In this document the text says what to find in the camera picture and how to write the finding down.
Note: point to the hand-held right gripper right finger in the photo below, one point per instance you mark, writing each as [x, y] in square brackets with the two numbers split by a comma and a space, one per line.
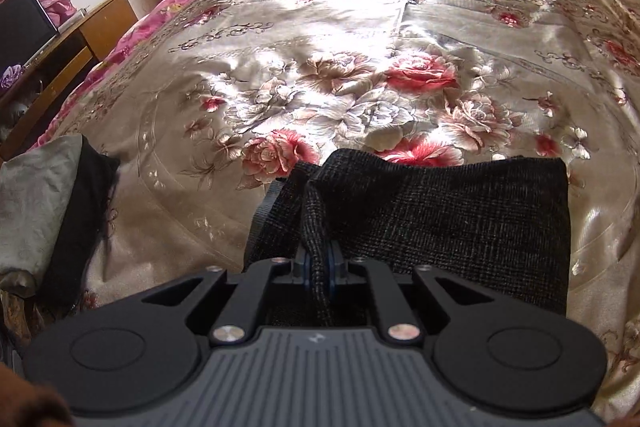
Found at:
[332, 268]

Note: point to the black cloth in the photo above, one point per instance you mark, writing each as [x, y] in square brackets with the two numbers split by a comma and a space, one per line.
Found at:
[85, 217]

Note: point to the floral satin bedspread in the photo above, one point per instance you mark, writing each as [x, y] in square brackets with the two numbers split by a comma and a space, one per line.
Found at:
[300, 57]

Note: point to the pink cloth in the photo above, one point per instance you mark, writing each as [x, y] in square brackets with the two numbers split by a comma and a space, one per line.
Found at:
[55, 7]

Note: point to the grey-green cloth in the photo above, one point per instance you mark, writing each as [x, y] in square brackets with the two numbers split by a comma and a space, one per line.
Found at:
[35, 207]

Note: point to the wooden side cabinet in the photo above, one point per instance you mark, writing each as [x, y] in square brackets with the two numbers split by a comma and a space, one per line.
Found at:
[95, 32]

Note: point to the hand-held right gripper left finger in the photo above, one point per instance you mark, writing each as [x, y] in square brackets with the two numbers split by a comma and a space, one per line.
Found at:
[306, 268]

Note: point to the dark knit pants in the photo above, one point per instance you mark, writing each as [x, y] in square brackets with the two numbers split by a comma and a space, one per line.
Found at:
[440, 217]

